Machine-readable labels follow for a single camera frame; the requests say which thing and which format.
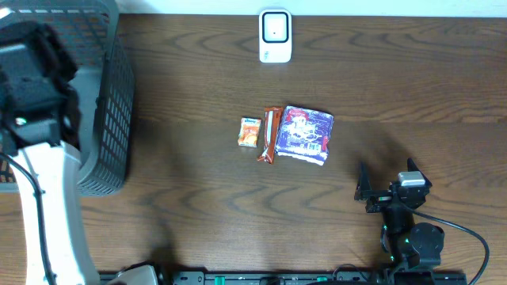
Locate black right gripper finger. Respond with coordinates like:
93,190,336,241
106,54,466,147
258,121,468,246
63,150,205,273
406,158,433,189
354,162,372,201

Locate purple snack packet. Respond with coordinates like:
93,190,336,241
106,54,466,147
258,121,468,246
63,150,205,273
275,106,334,165

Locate orange-red snack bar wrapper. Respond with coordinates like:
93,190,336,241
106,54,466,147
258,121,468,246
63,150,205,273
257,107,284,164

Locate orange tissue packet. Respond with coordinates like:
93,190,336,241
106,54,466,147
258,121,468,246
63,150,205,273
238,117,261,147

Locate teal wet wipes packet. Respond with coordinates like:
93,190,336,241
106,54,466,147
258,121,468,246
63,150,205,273
0,8,13,19

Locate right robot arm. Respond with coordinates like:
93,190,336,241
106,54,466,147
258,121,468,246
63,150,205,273
354,158,444,284

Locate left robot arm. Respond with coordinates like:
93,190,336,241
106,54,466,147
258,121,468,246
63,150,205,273
1,21,160,284

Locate white barcode scanner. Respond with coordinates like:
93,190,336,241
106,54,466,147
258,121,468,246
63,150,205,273
258,9,292,63

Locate grey plastic mesh basket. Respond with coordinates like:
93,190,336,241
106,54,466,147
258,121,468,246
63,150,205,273
1,0,135,196

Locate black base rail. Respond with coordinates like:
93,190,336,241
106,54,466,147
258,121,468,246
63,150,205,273
156,268,467,285

